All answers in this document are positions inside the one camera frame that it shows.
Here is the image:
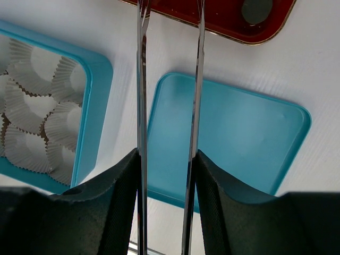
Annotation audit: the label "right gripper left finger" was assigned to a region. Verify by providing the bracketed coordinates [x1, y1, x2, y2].
[1, 149, 138, 254]

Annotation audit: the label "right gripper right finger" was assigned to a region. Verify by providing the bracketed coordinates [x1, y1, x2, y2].
[195, 151, 339, 254]

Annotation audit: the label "metal tweezers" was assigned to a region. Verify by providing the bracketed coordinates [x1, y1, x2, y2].
[137, 1, 205, 254]

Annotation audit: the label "teal box lid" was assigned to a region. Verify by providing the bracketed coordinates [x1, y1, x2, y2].
[146, 72, 312, 213]

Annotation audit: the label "teal box with paper cups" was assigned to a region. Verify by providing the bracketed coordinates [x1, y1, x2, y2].
[1, 21, 113, 194]

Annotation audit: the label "red rectangular tray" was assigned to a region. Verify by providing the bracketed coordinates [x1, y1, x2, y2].
[118, 0, 298, 46]

